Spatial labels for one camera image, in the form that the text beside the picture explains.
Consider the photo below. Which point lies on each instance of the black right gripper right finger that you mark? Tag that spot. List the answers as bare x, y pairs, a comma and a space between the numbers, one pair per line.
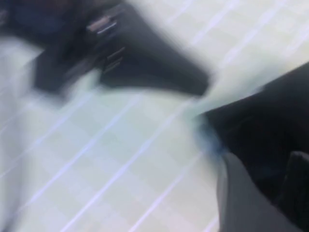
298, 183

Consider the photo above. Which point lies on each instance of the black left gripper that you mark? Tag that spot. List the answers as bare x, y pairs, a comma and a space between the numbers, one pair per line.
60, 36

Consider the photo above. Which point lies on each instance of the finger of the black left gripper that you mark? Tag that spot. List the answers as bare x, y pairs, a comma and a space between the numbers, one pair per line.
149, 62

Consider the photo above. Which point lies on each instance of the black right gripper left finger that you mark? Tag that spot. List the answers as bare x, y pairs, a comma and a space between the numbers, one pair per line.
241, 205

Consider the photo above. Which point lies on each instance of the green white-grid tablecloth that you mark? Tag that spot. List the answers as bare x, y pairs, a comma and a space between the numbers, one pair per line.
108, 157

